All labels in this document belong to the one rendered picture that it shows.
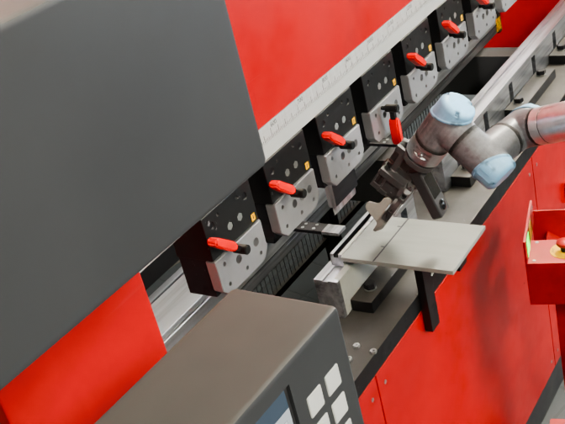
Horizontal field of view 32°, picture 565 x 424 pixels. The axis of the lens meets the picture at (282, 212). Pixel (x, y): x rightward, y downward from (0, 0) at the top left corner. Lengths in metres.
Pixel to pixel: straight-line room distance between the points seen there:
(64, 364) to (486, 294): 1.56
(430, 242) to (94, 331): 1.07
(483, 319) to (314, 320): 1.70
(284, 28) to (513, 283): 1.16
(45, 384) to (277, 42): 0.90
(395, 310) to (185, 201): 1.44
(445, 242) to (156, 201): 1.44
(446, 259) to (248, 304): 1.17
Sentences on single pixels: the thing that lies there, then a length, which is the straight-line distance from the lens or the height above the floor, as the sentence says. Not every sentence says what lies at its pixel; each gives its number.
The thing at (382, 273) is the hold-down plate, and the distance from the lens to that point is 2.20.
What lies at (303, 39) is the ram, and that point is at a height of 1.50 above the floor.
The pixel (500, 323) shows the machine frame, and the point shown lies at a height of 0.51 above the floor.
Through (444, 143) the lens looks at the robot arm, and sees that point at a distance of 1.89.
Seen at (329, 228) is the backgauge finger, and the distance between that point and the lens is 2.22.
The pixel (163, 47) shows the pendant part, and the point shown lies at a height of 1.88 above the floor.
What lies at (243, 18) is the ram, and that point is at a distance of 1.74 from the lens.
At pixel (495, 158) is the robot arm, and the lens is 1.87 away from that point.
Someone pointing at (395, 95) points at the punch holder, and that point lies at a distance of 2.23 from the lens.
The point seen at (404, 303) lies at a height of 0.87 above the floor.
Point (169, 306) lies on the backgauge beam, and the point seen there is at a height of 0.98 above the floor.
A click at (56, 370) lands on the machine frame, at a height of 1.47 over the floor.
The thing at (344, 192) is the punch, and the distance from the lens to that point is 2.11.
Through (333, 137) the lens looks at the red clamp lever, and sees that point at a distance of 1.92.
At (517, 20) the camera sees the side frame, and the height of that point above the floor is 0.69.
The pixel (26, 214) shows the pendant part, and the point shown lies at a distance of 0.61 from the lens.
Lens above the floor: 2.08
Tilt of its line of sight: 27 degrees down
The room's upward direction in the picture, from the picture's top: 14 degrees counter-clockwise
